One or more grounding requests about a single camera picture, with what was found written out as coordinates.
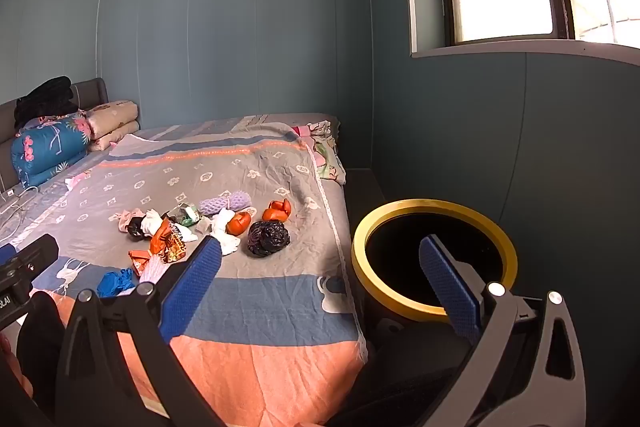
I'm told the dark cloth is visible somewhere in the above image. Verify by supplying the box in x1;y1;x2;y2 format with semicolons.
15;292;67;410

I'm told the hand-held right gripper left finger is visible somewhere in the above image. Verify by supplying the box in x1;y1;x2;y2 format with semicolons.
55;234;226;427

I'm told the black clothing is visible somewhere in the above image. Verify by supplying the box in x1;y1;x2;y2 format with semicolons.
14;76;81;130

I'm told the dark bed frame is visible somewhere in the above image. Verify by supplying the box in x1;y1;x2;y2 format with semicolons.
344;167;388;228

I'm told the light patterned bed sheet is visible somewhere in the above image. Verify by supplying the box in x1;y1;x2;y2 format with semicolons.
0;152;116;258

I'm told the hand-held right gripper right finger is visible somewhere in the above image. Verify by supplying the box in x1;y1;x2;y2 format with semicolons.
419;234;588;427

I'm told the orange striped wrapper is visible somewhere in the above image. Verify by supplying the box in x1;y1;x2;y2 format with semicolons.
128;249;168;285

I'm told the silver green wrapper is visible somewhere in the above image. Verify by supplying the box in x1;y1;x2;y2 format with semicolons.
167;203;201;227

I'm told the pink tissue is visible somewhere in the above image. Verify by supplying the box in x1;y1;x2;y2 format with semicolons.
117;208;146;233

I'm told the grey printed blanket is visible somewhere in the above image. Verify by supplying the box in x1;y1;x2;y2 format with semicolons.
32;113;371;427

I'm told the white charging cable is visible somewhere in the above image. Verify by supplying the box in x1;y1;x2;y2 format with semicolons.
0;186;41;233

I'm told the pink green floral cloth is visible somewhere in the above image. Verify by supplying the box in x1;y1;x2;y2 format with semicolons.
292;121;347;186

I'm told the blue crumpled cloth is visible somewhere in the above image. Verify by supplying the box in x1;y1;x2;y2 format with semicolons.
96;268;136;299

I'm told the orange snack packet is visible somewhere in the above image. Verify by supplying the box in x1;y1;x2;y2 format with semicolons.
149;219;188;264

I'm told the black trash bin yellow rim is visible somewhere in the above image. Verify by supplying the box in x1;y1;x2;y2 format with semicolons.
351;199;519;348

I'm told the beige folded quilt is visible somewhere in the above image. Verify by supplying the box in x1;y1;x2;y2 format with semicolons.
86;101;141;152

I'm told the grey window sill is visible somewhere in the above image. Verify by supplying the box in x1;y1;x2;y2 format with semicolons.
410;38;640;66

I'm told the blue floral quilt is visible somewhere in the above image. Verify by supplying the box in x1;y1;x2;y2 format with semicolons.
11;109;96;190

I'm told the orange peel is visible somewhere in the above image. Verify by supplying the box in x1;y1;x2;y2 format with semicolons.
226;211;252;235
262;199;292;223

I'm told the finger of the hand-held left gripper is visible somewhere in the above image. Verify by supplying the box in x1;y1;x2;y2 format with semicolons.
7;234;59;288

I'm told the grey upholstered headboard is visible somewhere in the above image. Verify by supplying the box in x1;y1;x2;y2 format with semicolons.
0;78;110;190

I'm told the large black plastic bag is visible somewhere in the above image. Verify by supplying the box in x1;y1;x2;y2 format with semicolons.
246;220;291;257

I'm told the purple foam net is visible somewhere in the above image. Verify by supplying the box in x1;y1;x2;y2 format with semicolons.
199;189;252;216

